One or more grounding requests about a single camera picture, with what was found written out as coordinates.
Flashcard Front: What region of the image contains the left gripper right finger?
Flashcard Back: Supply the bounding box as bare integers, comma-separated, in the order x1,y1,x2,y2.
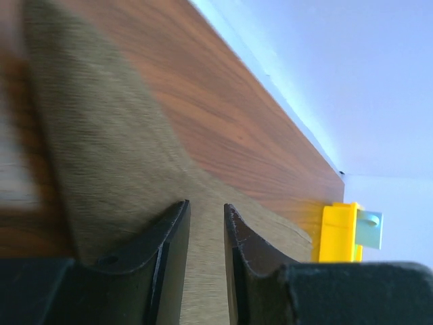
224,204,432,324

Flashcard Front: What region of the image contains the pale green mug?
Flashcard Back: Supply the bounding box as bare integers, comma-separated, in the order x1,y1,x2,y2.
355,209,384,250

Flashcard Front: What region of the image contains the yellow plastic tray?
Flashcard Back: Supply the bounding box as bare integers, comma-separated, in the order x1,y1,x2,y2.
311,202,363,263

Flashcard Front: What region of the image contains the brown cloth napkin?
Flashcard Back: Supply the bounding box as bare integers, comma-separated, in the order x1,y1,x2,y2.
22,1,311,324

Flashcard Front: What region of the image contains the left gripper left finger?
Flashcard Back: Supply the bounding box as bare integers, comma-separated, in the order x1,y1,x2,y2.
1,201,191,324

